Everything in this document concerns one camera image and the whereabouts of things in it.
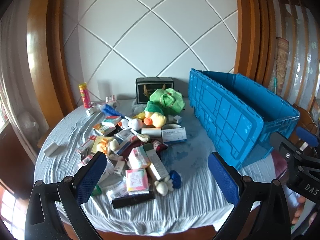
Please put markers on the pink cloth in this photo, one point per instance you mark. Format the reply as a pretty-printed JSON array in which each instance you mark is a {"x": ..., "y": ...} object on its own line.
[{"x": 278, "y": 163}]

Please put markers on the green plush toy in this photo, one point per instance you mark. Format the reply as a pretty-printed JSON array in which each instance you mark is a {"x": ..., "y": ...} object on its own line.
[{"x": 170, "y": 100}]

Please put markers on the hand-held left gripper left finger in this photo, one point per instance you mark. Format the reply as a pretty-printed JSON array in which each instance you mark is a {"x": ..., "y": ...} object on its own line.
[{"x": 91, "y": 177}]

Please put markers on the pink white small box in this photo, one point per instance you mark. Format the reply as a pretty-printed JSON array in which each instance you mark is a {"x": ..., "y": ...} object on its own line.
[{"x": 111, "y": 100}]

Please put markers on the frosted glass door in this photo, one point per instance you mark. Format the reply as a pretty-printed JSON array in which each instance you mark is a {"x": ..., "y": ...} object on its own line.
[{"x": 300, "y": 55}]

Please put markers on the blue feather tuft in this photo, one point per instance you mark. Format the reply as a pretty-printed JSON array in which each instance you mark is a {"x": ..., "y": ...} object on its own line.
[{"x": 111, "y": 111}]

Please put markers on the white rectangular block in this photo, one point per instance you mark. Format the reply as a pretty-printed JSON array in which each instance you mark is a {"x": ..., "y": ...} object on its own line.
[{"x": 50, "y": 148}]

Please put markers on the teal orange white box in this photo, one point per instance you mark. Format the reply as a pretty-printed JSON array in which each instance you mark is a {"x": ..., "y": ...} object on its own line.
[{"x": 111, "y": 120}]

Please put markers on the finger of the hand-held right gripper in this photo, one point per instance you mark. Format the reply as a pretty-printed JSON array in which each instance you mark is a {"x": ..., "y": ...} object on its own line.
[
  {"x": 283, "y": 145},
  {"x": 307, "y": 136}
]

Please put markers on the green plastic item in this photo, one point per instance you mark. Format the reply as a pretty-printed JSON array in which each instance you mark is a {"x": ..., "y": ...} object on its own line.
[{"x": 96, "y": 190}]

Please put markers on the curved wooden wall frame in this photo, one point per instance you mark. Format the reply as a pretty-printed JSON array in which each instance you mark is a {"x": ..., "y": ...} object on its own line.
[
  {"x": 252, "y": 30},
  {"x": 47, "y": 55}
]

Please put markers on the person's right hand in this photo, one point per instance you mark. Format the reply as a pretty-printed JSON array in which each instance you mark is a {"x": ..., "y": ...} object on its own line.
[{"x": 298, "y": 213}]

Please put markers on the light striped tablecloth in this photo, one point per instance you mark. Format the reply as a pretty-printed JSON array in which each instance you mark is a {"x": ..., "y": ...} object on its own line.
[{"x": 197, "y": 205}]

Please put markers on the translucent plastic bag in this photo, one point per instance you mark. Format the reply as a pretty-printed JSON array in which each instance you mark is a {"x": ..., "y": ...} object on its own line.
[{"x": 30, "y": 125}]

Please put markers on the white bear plush blue dress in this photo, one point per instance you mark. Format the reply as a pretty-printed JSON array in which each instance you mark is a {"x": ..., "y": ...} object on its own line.
[{"x": 162, "y": 186}]

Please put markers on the yellow packet cream plush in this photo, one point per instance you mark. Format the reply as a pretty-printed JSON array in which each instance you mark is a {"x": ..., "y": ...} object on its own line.
[{"x": 102, "y": 145}]

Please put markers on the yellow red tube canister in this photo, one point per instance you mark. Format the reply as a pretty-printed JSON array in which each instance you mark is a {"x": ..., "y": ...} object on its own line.
[{"x": 85, "y": 95}]

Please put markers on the white oval dish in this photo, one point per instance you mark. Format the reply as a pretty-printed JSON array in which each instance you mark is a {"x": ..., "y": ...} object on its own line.
[{"x": 171, "y": 126}]

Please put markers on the white small container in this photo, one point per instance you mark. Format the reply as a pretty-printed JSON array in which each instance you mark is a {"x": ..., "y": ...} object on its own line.
[{"x": 90, "y": 111}]

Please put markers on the long beige box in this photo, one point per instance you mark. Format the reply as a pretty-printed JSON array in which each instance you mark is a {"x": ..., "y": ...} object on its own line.
[{"x": 156, "y": 165}]

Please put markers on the blue plastic crate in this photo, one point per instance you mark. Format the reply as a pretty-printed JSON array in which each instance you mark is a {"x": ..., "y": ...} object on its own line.
[{"x": 225, "y": 120}]

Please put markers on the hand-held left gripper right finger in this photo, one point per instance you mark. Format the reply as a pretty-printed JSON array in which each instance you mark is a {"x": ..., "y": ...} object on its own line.
[{"x": 223, "y": 180}]

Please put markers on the pink tissue packet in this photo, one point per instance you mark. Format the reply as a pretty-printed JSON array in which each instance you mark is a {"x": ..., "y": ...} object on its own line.
[
  {"x": 137, "y": 181},
  {"x": 138, "y": 157}
]

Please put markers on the dark box gold emblem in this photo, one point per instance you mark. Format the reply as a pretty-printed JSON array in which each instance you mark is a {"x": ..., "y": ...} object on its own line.
[{"x": 145, "y": 90}]

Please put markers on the black long case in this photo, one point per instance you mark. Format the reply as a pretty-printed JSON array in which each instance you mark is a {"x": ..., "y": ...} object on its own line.
[{"x": 132, "y": 200}]

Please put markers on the white printed packet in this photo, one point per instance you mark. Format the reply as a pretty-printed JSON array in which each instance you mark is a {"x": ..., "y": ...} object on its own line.
[{"x": 115, "y": 191}]

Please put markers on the yellow duck plush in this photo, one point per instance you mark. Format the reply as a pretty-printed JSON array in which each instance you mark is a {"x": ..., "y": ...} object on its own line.
[{"x": 156, "y": 118}]

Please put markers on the white goose plush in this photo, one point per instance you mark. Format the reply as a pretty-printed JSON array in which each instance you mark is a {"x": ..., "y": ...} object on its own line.
[{"x": 133, "y": 124}]

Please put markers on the white box dark print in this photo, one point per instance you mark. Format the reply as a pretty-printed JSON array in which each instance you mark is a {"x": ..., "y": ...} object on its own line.
[{"x": 119, "y": 168}]

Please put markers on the white printed box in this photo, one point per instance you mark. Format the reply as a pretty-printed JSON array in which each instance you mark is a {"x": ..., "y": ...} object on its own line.
[{"x": 125, "y": 135}]

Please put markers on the white curtain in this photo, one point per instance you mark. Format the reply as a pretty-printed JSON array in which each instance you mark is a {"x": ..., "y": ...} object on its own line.
[{"x": 15, "y": 67}]

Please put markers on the white blue medicine box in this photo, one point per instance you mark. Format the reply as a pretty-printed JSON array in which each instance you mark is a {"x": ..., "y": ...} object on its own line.
[{"x": 173, "y": 135}]

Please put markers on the white cylinder roll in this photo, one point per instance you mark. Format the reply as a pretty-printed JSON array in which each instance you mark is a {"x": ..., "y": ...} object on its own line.
[{"x": 151, "y": 132}]

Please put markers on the yellow green box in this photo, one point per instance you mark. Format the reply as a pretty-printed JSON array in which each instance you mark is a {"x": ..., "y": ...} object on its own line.
[{"x": 103, "y": 129}]

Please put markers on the dark green box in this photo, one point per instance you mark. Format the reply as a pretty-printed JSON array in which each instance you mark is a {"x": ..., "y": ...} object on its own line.
[{"x": 147, "y": 147}]

